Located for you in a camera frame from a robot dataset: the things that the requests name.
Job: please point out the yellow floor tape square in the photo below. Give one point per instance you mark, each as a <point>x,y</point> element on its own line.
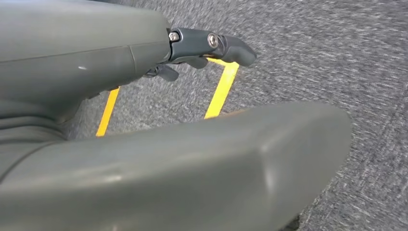
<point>223,89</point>

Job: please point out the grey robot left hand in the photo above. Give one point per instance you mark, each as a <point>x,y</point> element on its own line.
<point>79,47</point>

